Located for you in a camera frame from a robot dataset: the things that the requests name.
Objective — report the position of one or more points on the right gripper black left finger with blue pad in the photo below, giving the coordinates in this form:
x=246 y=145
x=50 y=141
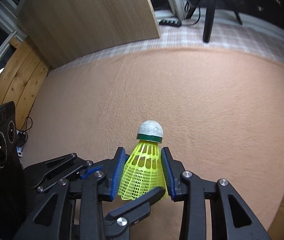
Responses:
x=101 y=186

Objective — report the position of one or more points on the black power strip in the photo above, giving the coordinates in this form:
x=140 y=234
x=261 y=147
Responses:
x=171 y=23

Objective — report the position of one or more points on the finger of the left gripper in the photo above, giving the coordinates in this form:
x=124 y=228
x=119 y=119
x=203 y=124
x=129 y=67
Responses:
x=118 y=222
x=90 y=171

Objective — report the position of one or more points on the black tripod stand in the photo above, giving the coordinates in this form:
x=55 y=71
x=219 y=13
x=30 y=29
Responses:
x=192 y=5

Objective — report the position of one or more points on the yellow shuttlecock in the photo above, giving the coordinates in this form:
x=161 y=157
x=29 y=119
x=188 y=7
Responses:
x=143 y=171

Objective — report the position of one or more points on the wooden plank headboard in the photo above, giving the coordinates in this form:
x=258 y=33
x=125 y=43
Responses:
x=22 y=78

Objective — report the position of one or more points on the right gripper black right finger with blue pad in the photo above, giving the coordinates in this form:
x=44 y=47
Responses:
x=231 y=217

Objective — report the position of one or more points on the light wooden cabinet panel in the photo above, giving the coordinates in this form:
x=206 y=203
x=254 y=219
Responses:
x=65 y=30

